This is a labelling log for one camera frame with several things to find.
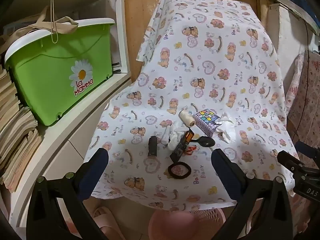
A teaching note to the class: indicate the striped cloth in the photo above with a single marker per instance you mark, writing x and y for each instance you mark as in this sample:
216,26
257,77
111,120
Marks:
300,2

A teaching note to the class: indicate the colourful tissue packet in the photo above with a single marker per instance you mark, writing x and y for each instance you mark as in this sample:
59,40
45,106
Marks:
206,118

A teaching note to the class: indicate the pink patterned cloth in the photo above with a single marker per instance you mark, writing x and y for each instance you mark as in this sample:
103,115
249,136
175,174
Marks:
307,92

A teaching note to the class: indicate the bear print tablecloth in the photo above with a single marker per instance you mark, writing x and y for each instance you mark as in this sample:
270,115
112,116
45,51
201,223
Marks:
200,55

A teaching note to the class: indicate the black cylinder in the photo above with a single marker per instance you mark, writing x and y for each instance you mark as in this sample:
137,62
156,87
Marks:
152,146

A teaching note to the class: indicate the pink plastic basket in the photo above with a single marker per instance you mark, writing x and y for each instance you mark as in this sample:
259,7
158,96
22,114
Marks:
175,222

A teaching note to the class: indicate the black plastic spoon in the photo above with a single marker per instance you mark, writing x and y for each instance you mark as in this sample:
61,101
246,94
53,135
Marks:
207,142

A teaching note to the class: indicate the cream thread spool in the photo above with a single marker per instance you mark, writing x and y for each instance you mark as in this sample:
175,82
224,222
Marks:
186,117

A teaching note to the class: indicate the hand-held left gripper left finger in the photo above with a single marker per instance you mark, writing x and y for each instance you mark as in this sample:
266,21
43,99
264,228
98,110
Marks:
96,167

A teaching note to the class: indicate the beige tote bag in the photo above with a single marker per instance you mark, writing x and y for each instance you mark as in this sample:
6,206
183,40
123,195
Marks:
50,27

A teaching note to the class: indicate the green plastic storage bin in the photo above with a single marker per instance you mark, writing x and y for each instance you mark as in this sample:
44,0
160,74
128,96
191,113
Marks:
50,80

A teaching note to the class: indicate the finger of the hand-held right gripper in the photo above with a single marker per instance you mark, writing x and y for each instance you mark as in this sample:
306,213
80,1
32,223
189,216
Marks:
287,160
306,148

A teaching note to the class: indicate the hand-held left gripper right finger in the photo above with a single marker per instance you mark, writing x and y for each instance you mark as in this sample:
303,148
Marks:
223,175

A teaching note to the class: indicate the pink slipper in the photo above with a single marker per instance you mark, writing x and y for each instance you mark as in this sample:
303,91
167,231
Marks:
105,217

